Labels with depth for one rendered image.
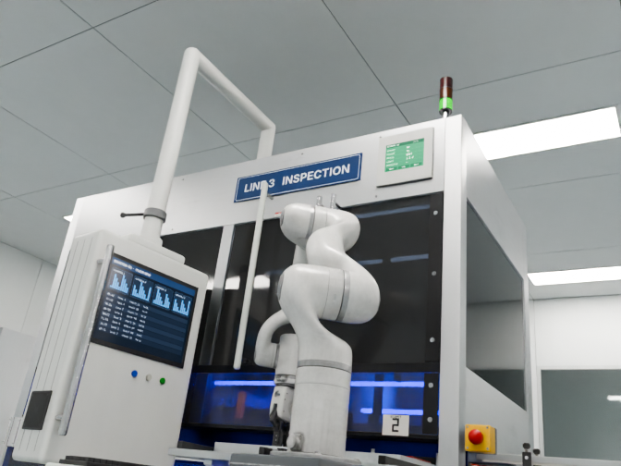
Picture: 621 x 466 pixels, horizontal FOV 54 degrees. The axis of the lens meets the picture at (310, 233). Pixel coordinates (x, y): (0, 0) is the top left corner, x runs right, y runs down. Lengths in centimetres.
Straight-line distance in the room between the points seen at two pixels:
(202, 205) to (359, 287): 147
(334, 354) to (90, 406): 100
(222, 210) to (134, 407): 92
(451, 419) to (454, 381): 11
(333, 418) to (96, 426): 101
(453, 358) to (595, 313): 485
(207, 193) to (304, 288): 147
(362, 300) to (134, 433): 109
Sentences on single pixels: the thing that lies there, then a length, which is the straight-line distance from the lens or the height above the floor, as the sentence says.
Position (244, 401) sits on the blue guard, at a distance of 224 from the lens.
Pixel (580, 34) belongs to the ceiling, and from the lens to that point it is 332.
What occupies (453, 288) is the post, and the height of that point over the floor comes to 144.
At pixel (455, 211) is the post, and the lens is 208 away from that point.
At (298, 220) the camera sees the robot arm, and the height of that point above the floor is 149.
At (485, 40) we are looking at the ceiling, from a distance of 327.
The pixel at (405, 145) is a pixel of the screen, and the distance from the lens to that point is 227.
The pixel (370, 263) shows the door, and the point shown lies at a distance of 214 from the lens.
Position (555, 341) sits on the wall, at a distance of 668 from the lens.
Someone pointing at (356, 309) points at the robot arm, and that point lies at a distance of 136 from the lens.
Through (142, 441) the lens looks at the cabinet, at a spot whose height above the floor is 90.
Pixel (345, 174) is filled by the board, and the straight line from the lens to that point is 234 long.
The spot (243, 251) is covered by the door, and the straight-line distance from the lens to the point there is 247.
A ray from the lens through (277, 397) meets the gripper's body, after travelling 189.
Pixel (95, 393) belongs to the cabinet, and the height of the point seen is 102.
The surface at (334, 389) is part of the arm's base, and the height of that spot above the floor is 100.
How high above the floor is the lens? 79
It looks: 23 degrees up
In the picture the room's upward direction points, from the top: 7 degrees clockwise
